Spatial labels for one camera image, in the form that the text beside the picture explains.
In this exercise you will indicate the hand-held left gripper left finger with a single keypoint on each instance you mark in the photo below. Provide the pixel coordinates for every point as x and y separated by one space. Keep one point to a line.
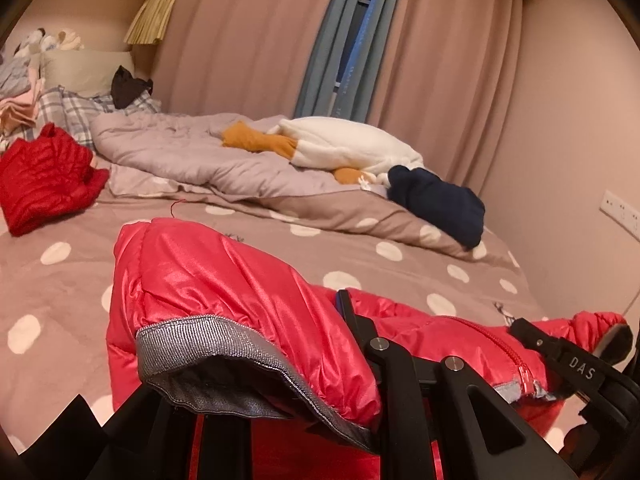
225 450

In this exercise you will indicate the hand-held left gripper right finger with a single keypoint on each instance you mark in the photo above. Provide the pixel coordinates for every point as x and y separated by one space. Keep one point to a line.
360 325

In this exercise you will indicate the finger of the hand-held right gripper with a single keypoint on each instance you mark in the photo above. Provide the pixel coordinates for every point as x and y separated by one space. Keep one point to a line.
532 337

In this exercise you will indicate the pink hooded puffer jacket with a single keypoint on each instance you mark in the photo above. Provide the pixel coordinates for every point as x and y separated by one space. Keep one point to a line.
210 280

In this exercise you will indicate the pink clothes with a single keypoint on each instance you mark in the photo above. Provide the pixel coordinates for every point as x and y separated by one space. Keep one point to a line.
20 105

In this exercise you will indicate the navy blue garment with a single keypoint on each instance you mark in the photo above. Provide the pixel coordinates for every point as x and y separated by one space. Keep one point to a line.
440 202

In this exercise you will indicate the white goose plush toy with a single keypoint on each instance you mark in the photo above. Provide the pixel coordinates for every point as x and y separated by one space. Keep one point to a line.
345 147

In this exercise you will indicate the bed with polka-dot sheet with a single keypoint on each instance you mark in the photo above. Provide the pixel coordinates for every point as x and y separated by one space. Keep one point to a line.
65 280

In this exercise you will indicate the grey quilt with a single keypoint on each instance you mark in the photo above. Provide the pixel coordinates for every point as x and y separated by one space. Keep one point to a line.
200 155

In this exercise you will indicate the blue curtain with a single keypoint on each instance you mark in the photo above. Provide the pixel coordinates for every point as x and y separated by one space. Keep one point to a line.
320 60

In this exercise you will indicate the beige curtain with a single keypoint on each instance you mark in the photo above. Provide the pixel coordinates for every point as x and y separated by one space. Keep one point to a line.
450 70
250 35

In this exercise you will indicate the window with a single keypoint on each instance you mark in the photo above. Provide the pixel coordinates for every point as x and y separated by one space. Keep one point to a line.
357 35

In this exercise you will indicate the red puffer jacket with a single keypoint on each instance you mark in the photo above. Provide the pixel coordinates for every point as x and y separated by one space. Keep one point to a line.
45 180

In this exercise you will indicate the dark brown garment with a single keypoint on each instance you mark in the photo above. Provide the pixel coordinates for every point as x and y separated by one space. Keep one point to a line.
127 87

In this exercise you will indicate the plaid pillow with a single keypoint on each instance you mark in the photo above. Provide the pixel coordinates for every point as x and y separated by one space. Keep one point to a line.
70 110

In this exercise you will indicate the yellow pleated lampshade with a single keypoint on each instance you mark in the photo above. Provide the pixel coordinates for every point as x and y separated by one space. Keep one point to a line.
150 17

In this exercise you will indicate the beige pillow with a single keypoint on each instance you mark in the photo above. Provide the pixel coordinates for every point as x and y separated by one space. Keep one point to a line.
85 70

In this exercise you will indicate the beige plush toy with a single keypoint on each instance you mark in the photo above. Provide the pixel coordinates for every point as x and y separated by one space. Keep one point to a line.
67 39

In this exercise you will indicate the blue-grey garment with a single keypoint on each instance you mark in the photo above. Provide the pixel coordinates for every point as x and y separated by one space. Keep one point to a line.
12 75

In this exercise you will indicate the white and black plush dog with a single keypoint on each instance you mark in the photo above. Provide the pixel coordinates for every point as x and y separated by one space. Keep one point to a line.
32 42

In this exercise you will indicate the white wall socket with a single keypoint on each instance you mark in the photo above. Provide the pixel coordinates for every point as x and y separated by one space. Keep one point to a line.
620 212

